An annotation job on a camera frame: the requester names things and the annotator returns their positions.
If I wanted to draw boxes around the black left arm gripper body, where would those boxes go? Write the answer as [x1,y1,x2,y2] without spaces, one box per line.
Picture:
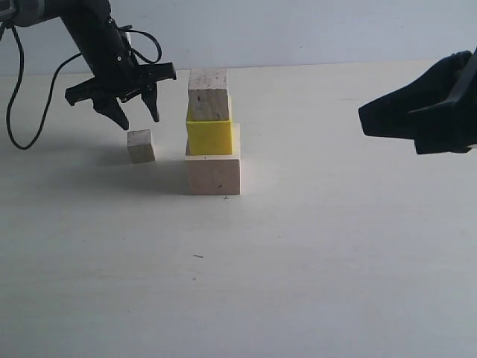
[61,1,177,105]

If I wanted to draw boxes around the small wooden cube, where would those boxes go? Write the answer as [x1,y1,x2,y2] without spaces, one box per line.
[127,129,156,164]

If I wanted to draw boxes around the medium wooden cube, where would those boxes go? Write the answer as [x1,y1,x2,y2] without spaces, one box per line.
[188,68,230,122]

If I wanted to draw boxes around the yellow cube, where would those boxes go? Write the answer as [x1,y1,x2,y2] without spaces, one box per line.
[185,95,235,156]

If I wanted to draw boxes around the large wooden cube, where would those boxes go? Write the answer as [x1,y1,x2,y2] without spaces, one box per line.
[185,123,241,196]

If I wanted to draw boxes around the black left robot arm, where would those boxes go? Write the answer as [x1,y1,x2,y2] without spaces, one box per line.
[1,1,476,154]

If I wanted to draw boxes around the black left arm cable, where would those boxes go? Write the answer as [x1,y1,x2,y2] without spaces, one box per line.
[0,24,164,151]

